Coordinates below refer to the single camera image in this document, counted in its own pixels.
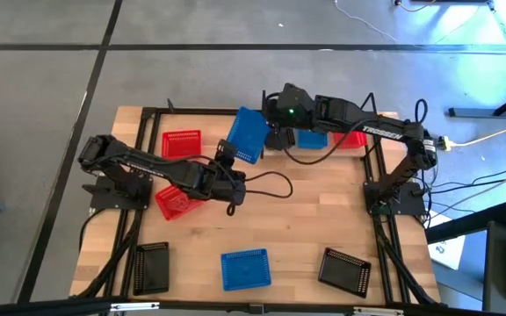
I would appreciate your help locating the silver metal frame bracket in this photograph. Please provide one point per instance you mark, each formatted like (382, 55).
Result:
(134, 306)
(378, 311)

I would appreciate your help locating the white paper sheet with logo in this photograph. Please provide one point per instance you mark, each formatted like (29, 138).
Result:
(448, 252)

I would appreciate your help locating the black table-level camera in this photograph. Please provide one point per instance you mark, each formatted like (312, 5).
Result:
(256, 308)

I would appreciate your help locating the red plastic slotted basket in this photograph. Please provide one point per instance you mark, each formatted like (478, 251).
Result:
(357, 142)
(171, 206)
(182, 145)

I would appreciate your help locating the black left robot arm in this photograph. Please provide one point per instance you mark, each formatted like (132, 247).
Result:
(147, 163)

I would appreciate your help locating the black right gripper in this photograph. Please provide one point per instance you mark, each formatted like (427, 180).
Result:
(290, 109)

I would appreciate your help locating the black neighbouring table beam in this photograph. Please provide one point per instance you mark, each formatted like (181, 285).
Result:
(464, 224)

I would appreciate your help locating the blue plastic slotted basket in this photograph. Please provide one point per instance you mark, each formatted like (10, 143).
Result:
(312, 140)
(245, 270)
(246, 131)

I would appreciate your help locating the black aluminium table frame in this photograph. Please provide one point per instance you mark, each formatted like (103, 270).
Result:
(191, 111)

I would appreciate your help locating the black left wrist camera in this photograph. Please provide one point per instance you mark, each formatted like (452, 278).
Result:
(226, 151)

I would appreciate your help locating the grey neighbouring table leg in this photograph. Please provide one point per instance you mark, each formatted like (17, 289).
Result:
(472, 112)

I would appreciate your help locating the black plastic slotted basket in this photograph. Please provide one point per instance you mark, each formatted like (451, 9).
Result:
(152, 270)
(343, 273)
(279, 141)

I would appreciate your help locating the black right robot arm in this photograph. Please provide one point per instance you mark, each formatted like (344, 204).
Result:
(382, 131)

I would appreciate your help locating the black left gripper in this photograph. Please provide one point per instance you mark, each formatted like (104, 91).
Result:
(229, 186)

